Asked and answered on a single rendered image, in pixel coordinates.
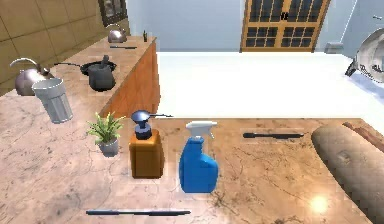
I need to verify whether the blue spray bottle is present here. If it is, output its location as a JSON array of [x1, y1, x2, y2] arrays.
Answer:
[[178, 120, 220, 194]]

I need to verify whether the brown soap dispenser bottle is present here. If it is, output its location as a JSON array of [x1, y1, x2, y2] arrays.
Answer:
[[128, 110, 174, 179]]

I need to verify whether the black knife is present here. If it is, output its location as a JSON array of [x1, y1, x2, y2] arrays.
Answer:
[[242, 132, 305, 140]]

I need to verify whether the green potted house plant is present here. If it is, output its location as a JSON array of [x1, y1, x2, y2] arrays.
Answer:
[[86, 111, 127, 158]]

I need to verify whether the dark grey pot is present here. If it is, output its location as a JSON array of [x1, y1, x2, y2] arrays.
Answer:
[[87, 55, 117, 93]]

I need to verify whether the small silver kettle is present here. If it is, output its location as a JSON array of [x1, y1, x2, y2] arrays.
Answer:
[[105, 23, 128, 44]]

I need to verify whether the black frying pan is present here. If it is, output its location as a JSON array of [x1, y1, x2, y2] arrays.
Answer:
[[53, 60, 118, 77]]

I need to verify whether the long dark blue utensil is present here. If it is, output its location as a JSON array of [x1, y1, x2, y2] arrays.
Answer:
[[85, 209, 192, 217]]

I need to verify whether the wooden kitchen counter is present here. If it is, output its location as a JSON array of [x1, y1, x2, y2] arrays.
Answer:
[[0, 34, 384, 224]]

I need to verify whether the wooden glass-paned cabinet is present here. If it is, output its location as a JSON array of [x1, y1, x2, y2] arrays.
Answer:
[[239, 0, 332, 53]]

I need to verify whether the dark framed window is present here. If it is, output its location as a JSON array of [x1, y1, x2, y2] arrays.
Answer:
[[97, 0, 129, 28]]

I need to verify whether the grey ribbed cup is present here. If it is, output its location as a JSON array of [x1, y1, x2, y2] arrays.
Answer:
[[31, 77, 74, 125]]

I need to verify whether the small grey box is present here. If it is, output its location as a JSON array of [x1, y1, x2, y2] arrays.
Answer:
[[324, 41, 345, 55]]

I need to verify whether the large silver kettle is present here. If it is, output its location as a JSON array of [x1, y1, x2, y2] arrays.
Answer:
[[9, 57, 55, 97]]

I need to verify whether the brown bread loaf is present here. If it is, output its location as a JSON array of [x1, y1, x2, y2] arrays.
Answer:
[[311, 124, 384, 224]]

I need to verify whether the round silver metal appliance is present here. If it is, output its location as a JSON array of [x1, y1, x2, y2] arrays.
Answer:
[[344, 27, 384, 84]]

